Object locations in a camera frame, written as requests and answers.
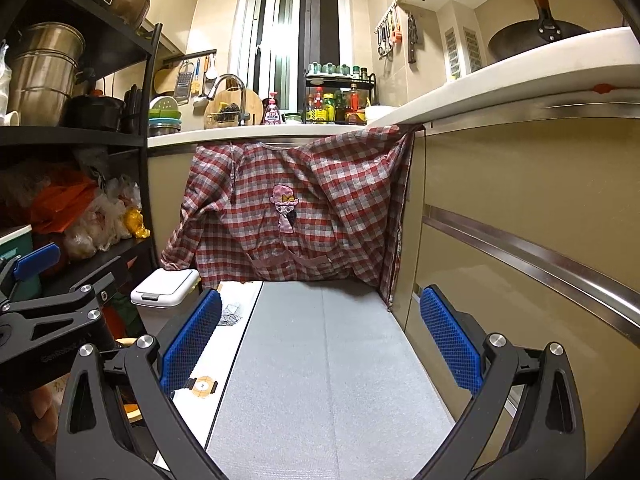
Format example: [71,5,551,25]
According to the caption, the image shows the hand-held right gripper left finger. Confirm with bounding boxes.
[55,287,223,480]

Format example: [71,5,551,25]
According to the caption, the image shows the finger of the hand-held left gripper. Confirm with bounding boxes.
[0,272,116,341]
[0,242,62,306]

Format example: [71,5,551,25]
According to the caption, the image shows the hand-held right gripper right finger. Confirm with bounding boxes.
[417,285,585,480]

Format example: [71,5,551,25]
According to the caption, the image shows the white lidded trash bin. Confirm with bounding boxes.
[130,268,202,332]

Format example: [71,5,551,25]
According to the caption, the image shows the person's left hand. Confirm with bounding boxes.
[27,379,67,442]

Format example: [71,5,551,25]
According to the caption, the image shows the green box with white lid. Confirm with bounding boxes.
[0,224,45,302]

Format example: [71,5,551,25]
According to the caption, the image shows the orange bag on shelf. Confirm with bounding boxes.
[29,169,99,234]

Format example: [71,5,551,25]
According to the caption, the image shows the clear plastic bags bundle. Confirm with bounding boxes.
[64,176,142,262]

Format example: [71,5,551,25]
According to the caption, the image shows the yellow plastic bag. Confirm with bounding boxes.
[123,207,151,240]

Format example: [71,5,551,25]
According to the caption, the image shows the black shelf rack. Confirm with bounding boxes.
[0,0,165,311]

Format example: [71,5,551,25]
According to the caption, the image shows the beige drawer cabinet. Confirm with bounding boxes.
[387,87,640,471]

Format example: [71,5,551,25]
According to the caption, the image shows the black cooking pot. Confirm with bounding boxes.
[64,91,127,132]

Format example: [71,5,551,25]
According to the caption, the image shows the red plaid shirt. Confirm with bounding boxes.
[160,124,420,307]

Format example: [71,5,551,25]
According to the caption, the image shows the black knife block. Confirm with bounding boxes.
[124,84,147,134]

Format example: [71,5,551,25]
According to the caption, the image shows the stainless steel pot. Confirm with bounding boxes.
[7,22,87,127]

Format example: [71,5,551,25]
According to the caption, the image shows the green colander bowls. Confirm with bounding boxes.
[148,95,184,137]

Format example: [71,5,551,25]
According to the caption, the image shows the metal grater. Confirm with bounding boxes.
[173,61,196,107]

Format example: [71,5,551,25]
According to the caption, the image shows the white bowl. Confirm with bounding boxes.
[364,104,397,124]

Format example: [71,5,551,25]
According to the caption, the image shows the wooden cutting board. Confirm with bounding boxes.
[203,87,264,131]

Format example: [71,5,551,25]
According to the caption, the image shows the pink dish soap bottle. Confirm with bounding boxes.
[261,92,282,126]

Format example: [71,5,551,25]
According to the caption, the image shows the chrome kitchen faucet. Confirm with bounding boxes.
[206,73,249,127]

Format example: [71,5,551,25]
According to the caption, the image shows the black spice rack with bottles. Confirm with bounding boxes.
[304,61,379,126]

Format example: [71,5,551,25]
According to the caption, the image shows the brown glass jar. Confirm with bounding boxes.
[111,0,152,29]

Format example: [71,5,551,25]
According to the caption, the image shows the hanging kitchen knife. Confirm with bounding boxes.
[405,13,419,64]

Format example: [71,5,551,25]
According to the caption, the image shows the hanging kitchen utensils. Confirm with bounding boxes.
[374,4,404,59]

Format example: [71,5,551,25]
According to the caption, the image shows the kitchen window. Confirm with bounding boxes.
[235,0,352,112]

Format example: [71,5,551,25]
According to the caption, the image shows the wire dish basket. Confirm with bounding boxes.
[206,102,247,129]

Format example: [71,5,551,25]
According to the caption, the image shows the wall vent grille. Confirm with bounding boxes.
[444,24,484,80]

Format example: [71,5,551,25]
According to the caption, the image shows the black wok with orange handle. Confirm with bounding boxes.
[486,0,592,65]

